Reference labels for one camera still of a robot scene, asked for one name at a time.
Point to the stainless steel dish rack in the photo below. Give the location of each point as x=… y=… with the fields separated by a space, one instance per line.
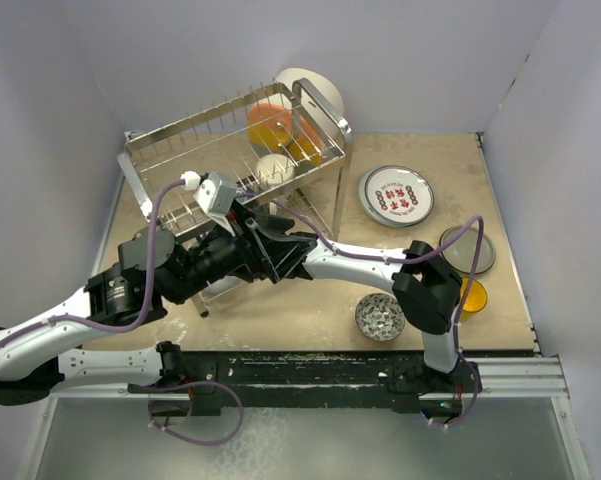
x=216 y=140

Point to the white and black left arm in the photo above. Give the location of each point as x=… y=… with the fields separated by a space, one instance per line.
x=45 y=353

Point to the yellow translucent mug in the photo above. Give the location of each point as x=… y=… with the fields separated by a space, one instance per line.
x=475 y=295

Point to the black white patterned bowl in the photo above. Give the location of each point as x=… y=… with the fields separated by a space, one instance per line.
x=379 y=317

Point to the cream mug in rack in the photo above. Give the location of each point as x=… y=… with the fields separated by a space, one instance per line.
x=273 y=170

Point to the aluminium frame rail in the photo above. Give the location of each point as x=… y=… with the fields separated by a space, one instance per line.
x=500 y=377

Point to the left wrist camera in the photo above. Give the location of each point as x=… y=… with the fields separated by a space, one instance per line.
x=214 y=195

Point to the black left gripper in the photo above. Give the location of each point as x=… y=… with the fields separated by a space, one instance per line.
x=275 y=257

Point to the yellow plastic dish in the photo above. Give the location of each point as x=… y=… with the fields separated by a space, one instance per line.
x=306 y=145

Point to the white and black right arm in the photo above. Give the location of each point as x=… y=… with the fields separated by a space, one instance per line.
x=424 y=285

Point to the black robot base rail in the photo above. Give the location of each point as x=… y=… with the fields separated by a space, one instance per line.
x=208 y=377

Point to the white plate with red characters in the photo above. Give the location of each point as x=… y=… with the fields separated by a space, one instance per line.
x=395 y=196

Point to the grey green small plate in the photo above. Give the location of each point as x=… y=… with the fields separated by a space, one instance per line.
x=460 y=254

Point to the large cream bowl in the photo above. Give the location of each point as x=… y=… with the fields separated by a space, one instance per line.
x=323 y=85

